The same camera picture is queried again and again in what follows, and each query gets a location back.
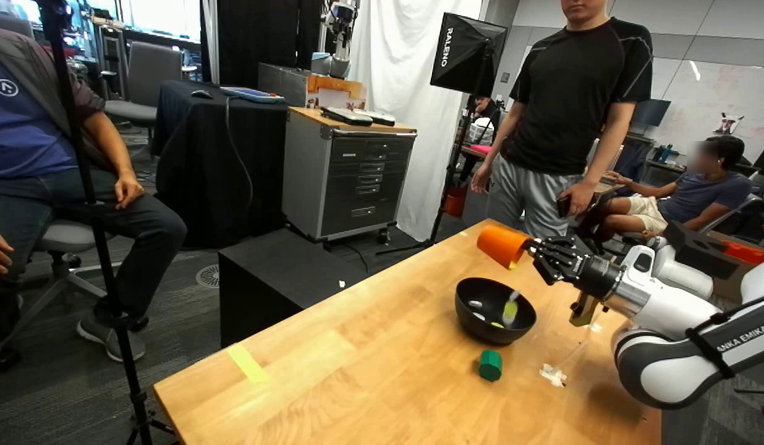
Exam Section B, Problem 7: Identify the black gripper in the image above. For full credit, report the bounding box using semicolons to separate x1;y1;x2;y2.
527;234;623;301

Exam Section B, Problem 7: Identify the orange plastic cup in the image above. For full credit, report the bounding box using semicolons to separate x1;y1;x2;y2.
474;222;534;270

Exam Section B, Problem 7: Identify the black bowl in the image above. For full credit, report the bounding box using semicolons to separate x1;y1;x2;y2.
453;274;539;348

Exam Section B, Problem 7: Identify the green block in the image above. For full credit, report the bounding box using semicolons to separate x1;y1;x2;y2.
478;347;508;384

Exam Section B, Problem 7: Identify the black light stand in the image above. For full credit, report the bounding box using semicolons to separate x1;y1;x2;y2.
428;95;474;245

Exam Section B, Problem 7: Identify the standing person black shirt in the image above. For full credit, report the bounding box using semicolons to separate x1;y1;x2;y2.
469;0;656;243

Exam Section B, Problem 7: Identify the seated person in background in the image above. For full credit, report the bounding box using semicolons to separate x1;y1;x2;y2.
599;130;754;245

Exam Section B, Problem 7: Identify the grey drawer cabinet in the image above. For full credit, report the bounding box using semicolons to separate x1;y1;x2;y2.
279;107;420;245

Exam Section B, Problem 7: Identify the black remote device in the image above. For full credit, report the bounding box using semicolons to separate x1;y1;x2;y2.
364;108;400;129

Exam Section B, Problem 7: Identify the black softbox light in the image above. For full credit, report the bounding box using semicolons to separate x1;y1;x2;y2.
428;11;509;100

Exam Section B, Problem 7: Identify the white curtain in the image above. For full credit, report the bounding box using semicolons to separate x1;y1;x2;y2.
347;0;489;245

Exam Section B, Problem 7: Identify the black keyboard device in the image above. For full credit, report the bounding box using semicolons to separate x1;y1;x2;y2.
320;104;377;129

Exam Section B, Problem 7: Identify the wooden tray box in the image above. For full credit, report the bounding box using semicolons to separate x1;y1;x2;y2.
304;72;372;111

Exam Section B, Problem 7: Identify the black low box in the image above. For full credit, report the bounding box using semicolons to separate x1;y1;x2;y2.
218;224;425;348

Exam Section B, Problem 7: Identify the yellow tape strip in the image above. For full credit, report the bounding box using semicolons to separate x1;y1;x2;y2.
228;343;271;385

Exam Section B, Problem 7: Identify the black draped table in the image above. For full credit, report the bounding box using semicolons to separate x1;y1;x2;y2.
152;76;291;249

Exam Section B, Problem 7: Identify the black curtain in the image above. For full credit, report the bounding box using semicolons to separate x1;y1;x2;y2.
218;0;327;72

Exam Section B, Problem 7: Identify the grey padded chair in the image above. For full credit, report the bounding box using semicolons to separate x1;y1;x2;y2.
106;38;191;125

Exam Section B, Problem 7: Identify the grey office chair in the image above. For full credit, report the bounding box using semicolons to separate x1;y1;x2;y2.
0;221;111;370

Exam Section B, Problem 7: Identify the black tripod pole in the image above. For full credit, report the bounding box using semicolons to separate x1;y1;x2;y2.
34;0;155;445

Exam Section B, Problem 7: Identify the seated person blue shirt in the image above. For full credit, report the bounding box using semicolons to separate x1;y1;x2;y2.
0;23;191;367

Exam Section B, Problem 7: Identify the white post stand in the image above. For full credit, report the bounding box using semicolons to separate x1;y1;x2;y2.
536;343;582;391

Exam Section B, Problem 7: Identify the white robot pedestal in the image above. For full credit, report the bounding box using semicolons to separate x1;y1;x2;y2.
647;238;717;303

